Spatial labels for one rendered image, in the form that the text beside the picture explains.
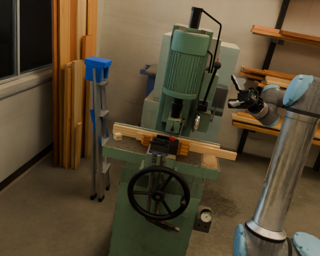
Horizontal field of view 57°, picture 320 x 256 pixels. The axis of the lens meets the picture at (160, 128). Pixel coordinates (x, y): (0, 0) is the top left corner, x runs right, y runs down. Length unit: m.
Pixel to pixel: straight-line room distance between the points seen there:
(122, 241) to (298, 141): 1.15
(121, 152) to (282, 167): 0.78
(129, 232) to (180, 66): 0.96
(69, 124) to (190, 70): 1.66
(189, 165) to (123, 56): 2.66
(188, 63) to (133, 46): 2.52
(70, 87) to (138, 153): 1.38
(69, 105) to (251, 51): 2.21
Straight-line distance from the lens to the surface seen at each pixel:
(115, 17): 3.94
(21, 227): 2.41
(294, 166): 1.11
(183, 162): 1.49
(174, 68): 1.43
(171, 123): 1.53
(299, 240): 1.27
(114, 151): 1.52
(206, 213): 1.56
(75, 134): 2.91
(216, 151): 1.63
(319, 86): 1.10
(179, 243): 1.78
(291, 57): 3.88
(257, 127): 3.50
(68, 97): 2.72
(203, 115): 1.72
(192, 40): 1.39
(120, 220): 1.74
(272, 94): 1.65
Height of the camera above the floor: 1.59
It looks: 22 degrees down
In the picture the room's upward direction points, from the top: 11 degrees clockwise
